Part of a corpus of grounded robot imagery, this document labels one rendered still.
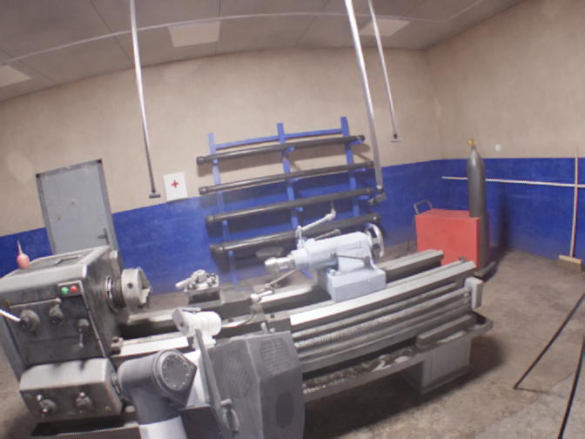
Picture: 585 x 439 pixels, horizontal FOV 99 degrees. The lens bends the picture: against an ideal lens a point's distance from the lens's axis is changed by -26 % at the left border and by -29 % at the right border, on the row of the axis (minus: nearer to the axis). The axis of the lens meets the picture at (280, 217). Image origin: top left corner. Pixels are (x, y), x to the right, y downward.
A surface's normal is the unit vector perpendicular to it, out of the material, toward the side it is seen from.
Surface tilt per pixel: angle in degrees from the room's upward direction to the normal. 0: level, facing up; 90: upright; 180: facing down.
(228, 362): 65
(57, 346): 90
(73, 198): 90
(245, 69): 90
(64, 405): 90
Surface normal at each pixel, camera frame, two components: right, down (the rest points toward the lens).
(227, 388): -0.49, -0.22
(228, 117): 0.22, 0.13
